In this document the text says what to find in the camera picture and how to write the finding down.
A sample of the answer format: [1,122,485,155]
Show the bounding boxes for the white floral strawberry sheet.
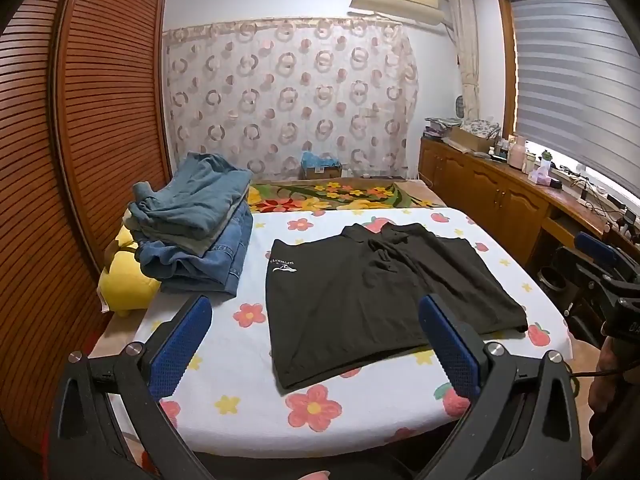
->
[160,208,573,457]

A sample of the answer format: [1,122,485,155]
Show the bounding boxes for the teal folded garment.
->
[128,153,250,240]

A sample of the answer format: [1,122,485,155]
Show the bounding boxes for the black pants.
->
[265,223,527,391]

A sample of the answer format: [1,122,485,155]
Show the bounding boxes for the grey window blind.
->
[506,0,639,194]

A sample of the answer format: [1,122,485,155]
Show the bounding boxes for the cardboard box on cabinet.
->
[445,127,495,153]

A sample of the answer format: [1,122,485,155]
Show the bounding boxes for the yellow plush toy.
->
[96,226,160,316]

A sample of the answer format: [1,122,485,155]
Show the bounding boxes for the wooden sideboard cabinet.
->
[419,138,639,274]

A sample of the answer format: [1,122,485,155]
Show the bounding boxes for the cardboard box with blue cloth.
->
[300,151,343,180]

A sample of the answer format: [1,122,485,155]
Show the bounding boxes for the blue denim folded jeans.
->
[134,200,253,298]

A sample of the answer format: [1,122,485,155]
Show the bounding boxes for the floral colourful blanket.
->
[247,178,446,212]

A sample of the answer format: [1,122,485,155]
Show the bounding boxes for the patterned sheer curtain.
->
[163,18,419,180]

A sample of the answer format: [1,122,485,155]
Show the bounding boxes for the pink bottle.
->
[508,136,526,171]

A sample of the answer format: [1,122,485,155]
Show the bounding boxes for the wooden louvred wardrobe door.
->
[1,0,170,448]

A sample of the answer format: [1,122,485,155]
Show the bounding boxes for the grey folded garment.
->
[122,197,248,257]

